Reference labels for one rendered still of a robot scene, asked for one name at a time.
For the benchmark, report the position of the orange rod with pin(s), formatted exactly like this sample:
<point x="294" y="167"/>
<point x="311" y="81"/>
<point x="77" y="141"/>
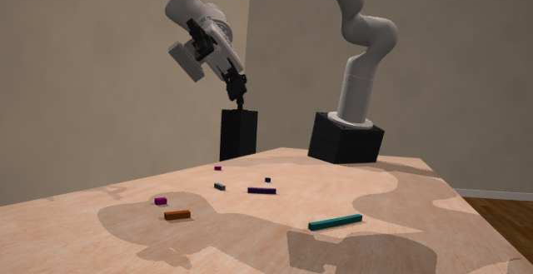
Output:
<point x="177" y="215"/>

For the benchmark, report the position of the turquoise rod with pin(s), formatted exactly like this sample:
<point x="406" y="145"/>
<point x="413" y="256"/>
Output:
<point x="335" y="222"/>

